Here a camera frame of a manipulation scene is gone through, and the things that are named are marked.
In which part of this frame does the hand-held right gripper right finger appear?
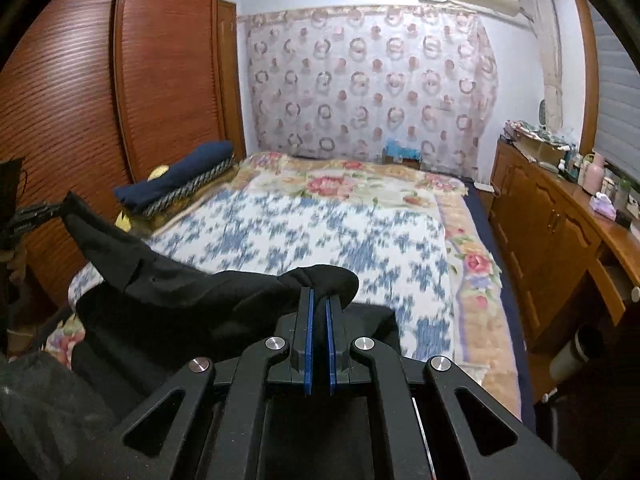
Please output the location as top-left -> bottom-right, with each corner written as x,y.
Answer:
325,295 -> 581,480

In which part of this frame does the wooden sideboard cabinet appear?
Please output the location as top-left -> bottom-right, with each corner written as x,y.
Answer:
487,137 -> 640,356

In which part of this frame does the beige tied curtain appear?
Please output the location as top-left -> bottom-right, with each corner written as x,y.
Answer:
522,0 -> 563,133

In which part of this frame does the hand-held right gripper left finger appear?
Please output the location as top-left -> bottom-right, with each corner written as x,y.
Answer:
65,287 -> 315,480

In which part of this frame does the pink tissue pack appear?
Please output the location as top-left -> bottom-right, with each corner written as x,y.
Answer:
589,192 -> 618,221

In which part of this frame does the patterned cloth pile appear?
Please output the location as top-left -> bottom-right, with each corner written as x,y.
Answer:
502,120 -> 571,143

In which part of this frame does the sheer circle-patterned curtain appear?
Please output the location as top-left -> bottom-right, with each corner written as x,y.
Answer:
239,5 -> 501,173

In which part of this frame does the black printed t-shirt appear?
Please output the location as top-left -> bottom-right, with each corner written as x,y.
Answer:
60,191 -> 401,421

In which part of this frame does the grey window blind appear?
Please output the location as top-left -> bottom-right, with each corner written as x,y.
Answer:
590,5 -> 640,171

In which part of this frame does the brown louvered wooden wardrobe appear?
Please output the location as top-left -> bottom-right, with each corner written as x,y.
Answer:
0,0 -> 248,311

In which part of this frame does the grey cylindrical bin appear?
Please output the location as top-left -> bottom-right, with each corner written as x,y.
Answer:
547,329 -> 603,387

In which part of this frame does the pink bottle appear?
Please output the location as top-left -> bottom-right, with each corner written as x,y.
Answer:
582,152 -> 608,196

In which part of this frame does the yellow plush toy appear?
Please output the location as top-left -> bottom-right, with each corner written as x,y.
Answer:
112,165 -> 172,231

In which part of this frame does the blue plastic bag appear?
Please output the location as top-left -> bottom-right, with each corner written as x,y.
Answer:
382,139 -> 421,161

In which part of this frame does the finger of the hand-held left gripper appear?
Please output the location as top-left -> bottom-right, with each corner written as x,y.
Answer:
12,201 -> 68,233

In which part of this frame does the dark mesh fabric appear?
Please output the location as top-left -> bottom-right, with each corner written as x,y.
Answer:
0,350 -> 118,480

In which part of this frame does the striped cushion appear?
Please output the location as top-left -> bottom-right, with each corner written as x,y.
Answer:
142,157 -> 237,218

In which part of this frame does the navy folded cloth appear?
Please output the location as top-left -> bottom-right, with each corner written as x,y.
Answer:
114,141 -> 236,208

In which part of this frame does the blue floral bed sheet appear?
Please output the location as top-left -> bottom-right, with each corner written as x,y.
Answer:
70,187 -> 458,361

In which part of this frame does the pink floral blanket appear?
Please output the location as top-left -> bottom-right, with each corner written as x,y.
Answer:
45,152 -> 523,421

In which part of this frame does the cardboard box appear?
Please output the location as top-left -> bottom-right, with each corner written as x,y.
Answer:
515,132 -> 571,162

